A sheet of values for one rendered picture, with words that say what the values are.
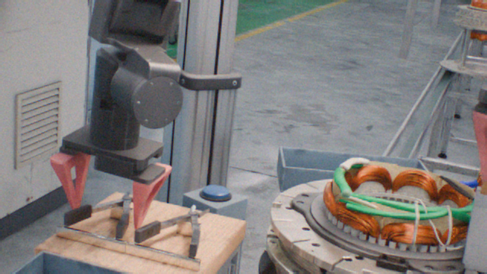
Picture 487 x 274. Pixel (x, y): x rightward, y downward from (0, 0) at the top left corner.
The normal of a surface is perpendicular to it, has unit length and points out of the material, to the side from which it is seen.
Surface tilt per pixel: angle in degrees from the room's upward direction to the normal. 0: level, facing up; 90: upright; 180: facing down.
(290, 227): 0
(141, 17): 95
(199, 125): 90
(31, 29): 90
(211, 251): 0
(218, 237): 0
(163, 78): 94
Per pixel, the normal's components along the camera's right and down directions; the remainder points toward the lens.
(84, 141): 0.15, -0.93
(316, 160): 0.01, 0.29
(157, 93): 0.53, 0.37
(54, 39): 0.94, 0.19
